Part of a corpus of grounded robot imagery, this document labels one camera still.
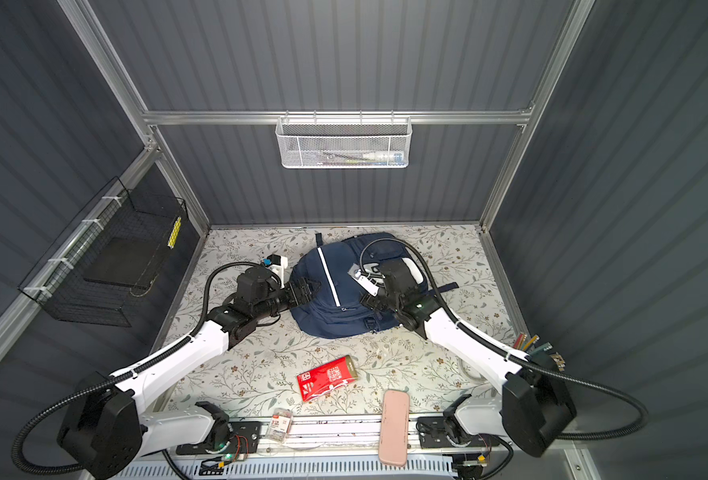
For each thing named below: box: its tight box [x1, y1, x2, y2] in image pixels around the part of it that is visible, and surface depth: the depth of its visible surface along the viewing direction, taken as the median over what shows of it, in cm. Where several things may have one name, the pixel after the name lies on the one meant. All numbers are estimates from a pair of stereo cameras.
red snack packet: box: [297, 355, 359, 402], surface depth 84 cm
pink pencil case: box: [378, 389, 410, 467], surface depth 75 cm
